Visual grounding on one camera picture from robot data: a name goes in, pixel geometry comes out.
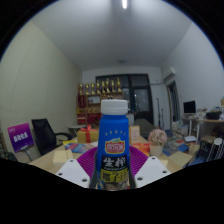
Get small orange standing box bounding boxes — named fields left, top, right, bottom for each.
left=128, top=125, right=141, bottom=145

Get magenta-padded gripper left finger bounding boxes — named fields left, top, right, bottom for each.
left=55, top=146, right=101, bottom=190

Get small round side table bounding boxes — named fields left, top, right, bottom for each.
left=68, top=124, right=88, bottom=138

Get yellow gift box red ribbon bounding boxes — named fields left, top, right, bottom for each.
left=76, top=124, right=100, bottom=144

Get cluttered side desk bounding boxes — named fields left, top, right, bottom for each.
left=181, top=108, right=224, bottom=158

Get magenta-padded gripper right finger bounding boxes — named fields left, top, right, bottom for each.
left=128, top=145, right=173, bottom=190

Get blue drink bottle white cap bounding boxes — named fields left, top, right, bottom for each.
left=95, top=99, right=131, bottom=191

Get beige book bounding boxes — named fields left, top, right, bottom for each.
left=52, top=149, right=74, bottom=167

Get purple sign board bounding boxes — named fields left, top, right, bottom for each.
left=7, top=122, right=35, bottom=154

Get black computer monitor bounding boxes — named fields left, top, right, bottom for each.
left=182, top=100, right=197, bottom=116

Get wooden shelf unit with trophies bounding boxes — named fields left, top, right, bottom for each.
left=76, top=77, right=124, bottom=126

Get white round stool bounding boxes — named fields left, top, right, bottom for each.
left=196, top=137, right=224, bottom=163

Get black office chair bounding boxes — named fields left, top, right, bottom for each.
left=31, top=118, right=74, bottom=157

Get white wall air conditioner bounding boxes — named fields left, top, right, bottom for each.
left=161, top=66, right=177, bottom=81

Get black framed glass door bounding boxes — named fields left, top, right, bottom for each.
left=95, top=73, right=155, bottom=126

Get orange book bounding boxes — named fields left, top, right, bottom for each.
left=131, top=142, right=151, bottom=157

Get pink flowers in white pot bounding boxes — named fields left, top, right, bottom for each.
left=147, top=128, right=169, bottom=158

